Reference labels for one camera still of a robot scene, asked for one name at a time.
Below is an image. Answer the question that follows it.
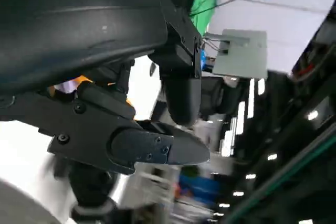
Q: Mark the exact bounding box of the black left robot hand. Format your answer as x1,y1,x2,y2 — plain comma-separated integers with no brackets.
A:
0,0,211,224

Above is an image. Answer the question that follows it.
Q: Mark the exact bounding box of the lilac plate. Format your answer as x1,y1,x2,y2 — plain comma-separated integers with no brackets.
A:
0,178,71,224

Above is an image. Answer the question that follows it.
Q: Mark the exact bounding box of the blue bin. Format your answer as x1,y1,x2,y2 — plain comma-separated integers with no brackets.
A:
178,174,221,206

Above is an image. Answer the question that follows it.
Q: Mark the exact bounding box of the grey flat box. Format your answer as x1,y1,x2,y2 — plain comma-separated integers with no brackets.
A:
212,28,268,79

